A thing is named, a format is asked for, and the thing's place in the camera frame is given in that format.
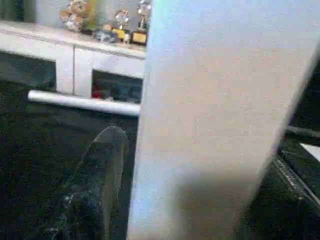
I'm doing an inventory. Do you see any white plastic table leg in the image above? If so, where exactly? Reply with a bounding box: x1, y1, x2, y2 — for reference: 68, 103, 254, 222
127, 0, 320, 240
27, 90, 141, 117

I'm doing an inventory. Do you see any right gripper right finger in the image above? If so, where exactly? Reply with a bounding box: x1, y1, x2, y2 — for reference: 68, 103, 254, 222
233, 156, 320, 240

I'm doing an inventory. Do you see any small red item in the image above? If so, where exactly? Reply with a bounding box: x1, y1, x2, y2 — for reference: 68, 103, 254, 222
92, 83, 104, 99

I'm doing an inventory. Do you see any black mat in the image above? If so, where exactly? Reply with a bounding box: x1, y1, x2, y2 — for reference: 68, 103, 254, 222
0, 79, 320, 240

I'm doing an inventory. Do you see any gold trophy dark base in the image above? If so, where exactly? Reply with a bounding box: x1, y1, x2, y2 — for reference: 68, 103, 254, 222
131, 0, 152, 48
111, 9, 131, 42

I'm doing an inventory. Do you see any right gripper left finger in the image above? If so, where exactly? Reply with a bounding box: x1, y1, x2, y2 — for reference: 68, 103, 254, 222
49, 126, 130, 240

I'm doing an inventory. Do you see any small dark glass ornament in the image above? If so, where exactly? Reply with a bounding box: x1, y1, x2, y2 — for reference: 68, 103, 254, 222
92, 29, 118, 43

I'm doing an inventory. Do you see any brown teddy bear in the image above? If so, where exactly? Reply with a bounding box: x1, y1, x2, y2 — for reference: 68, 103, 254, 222
59, 0, 90, 23

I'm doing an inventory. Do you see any green yellow card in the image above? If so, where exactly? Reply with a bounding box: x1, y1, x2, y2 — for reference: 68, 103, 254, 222
86, 0, 107, 30

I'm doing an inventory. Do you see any grey curtain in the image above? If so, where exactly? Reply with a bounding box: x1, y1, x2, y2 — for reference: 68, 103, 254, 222
0, 0, 37, 24

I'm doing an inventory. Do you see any white flat board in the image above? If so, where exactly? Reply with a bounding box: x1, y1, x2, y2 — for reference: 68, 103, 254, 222
299, 142, 320, 162

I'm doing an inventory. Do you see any white cabinet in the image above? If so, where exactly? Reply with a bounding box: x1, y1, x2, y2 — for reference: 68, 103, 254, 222
0, 19, 146, 104

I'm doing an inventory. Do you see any dark patterned ornament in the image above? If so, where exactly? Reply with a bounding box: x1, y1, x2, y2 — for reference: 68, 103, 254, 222
62, 18, 85, 33

